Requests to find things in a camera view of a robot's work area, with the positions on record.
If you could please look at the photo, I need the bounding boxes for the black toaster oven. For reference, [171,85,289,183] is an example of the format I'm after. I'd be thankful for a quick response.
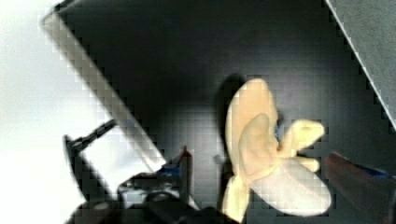
[42,0,395,224]

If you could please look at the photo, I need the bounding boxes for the peeled banana toy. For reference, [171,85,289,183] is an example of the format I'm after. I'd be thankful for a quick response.
[221,78,332,223]

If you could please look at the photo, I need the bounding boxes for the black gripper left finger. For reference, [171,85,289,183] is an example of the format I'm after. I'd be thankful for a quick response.
[65,149,238,224]

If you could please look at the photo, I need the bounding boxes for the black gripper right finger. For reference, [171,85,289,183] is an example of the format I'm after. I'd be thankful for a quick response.
[325,152,396,224]

